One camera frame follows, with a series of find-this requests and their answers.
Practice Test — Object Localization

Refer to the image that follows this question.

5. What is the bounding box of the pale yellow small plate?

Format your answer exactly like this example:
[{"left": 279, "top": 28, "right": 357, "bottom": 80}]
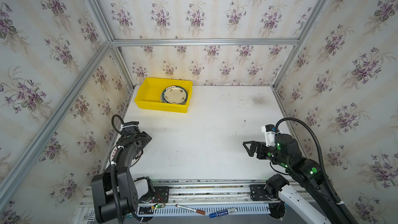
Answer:
[{"left": 162, "top": 85, "right": 189, "bottom": 105}]

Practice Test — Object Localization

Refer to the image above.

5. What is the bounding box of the orange sunburst plate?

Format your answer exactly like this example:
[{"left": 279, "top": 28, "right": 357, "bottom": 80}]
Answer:
[{"left": 110, "top": 144, "right": 144, "bottom": 168}]

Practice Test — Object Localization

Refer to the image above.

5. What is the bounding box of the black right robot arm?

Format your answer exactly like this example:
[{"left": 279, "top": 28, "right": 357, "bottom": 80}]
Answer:
[{"left": 243, "top": 117, "right": 357, "bottom": 224}]

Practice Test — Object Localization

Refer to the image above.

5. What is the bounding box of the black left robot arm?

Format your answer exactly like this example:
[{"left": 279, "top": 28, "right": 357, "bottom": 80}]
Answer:
[{"left": 91, "top": 115, "right": 152, "bottom": 224}]

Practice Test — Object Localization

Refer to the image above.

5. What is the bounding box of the yellow plastic bin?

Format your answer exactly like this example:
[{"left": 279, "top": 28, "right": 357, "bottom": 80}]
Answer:
[{"left": 135, "top": 77, "right": 193, "bottom": 113}]

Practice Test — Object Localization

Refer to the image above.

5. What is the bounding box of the blue marker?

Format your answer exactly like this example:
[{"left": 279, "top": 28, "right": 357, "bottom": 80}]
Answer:
[{"left": 209, "top": 207, "right": 237, "bottom": 218}]

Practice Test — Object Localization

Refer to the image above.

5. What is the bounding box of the red capped marker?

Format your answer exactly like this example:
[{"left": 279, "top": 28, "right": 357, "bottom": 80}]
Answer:
[{"left": 175, "top": 204, "right": 206, "bottom": 215}]

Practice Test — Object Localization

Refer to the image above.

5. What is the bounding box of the silver fork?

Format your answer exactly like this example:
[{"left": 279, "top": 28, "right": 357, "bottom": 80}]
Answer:
[{"left": 83, "top": 214, "right": 96, "bottom": 222}]

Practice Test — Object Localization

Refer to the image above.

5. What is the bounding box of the aluminium rail base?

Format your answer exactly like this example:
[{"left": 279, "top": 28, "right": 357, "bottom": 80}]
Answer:
[{"left": 77, "top": 178, "right": 343, "bottom": 222}]

